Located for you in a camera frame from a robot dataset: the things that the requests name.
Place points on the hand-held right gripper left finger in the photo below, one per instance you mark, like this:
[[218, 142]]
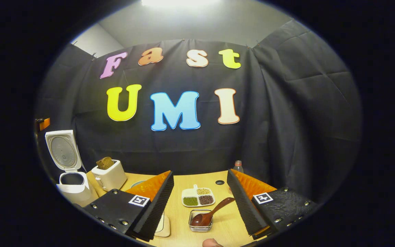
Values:
[[156, 206]]

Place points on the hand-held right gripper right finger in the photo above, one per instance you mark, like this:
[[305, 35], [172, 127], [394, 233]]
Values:
[[243, 206]]

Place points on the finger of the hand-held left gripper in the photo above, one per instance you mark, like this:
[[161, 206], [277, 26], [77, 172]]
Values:
[[45, 124]]

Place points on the brown wooden spoon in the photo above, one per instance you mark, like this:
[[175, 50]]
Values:
[[201, 220]]

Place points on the white rice cooker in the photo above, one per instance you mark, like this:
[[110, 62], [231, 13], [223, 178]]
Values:
[[81, 196]]

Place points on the clear glass container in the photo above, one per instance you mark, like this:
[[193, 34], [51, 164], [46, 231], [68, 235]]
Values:
[[166, 226]]

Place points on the light green plate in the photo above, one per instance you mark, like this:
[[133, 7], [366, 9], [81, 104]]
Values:
[[136, 184]]

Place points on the black desk grommet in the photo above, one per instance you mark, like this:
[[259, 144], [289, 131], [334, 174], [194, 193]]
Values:
[[219, 182]]

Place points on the green mung beans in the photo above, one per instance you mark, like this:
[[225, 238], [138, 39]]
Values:
[[190, 201]]

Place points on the white divided dish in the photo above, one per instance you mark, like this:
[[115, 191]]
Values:
[[189, 192]]

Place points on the dark red beans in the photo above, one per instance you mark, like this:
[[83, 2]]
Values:
[[206, 200]]

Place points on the clear plastic water bottle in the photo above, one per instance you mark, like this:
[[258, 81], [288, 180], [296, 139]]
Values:
[[238, 167]]

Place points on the yellow soybeans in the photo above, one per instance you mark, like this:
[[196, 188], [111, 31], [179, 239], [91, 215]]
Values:
[[203, 191]]

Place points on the white toaster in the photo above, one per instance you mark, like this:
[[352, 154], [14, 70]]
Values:
[[111, 178]]

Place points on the black backdrop cloth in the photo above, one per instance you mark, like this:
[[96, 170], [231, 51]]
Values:
[[183, 151]]

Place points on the brown bread slice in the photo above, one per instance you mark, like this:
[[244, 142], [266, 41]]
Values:
[[107, 163], [98, 164]]

